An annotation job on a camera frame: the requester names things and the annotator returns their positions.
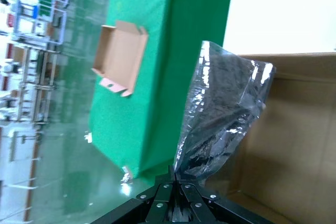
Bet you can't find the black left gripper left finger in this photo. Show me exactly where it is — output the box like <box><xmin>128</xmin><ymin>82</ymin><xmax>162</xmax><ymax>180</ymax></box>
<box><xmin>90</xmin><ymin>165</ymin><xmax>176</xmax><ymax>224</ymax></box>

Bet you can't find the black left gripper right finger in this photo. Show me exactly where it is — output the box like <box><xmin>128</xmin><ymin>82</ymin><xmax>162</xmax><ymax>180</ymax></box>
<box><xmin>175</xmin><ymin>175</ymin><xmax>271</xmax><ymax>224</ymax></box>

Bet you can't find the silver antistatic bag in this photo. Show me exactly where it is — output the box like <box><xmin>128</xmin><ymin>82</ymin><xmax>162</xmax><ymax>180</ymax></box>
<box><xmin>173</xmin><ymin>40</ymin><xmax>277</xmax><ymax>183</ymax></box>

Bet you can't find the open brown cardboard box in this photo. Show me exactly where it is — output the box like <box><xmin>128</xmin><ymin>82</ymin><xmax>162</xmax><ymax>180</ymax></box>
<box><xmin>207</xmin><ymin>52</ymin><xmax>336</xmax><ymax>224</ymax></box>

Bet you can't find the green cloth covered table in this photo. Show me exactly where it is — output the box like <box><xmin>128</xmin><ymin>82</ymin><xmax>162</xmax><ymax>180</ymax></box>
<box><xmin>88</xmin><ymin>0</ymin><xmax>236</xmax><ymax>180</ymax></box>

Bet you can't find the flat brown cardboard mailer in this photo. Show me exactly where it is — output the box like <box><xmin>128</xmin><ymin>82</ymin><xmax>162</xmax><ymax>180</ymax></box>
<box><xmin>91</xmin><ymin>20</ymin><xmax>150</xmax><ymax>98</ymax></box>

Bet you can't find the metal shelving rack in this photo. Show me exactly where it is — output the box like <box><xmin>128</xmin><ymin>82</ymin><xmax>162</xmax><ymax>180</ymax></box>
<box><xmin>0</xmin><ymin>45</ymin><xmax>59</xmax><ymax>125</ymax></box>
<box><xmin>10</xmin><ymin>0</ymin><xmax>74</xmax><ymax>47</ymax></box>

